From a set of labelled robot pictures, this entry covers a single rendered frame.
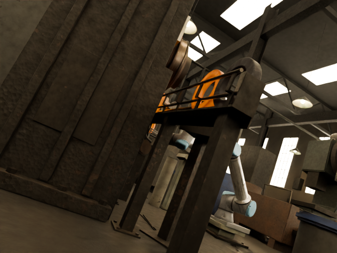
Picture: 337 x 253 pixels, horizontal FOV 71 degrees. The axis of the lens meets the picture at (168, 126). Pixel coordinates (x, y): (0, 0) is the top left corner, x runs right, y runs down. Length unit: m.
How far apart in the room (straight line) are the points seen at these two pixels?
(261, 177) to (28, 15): 5.98
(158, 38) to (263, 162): 5.66
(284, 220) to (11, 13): 3.63
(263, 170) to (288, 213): 3.21
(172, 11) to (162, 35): 0.16
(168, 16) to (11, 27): 1.22
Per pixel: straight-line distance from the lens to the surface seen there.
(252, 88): 0.71
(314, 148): 6.94
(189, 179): 1.31
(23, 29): 2.17
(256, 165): 6.54
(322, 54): 12.36
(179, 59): 1.72
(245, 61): 0.80
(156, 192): 2.48
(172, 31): 1.47
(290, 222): 3.68
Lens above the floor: 0.30
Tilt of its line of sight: 12 degrees up
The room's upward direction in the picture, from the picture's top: 23 degrees clockwise
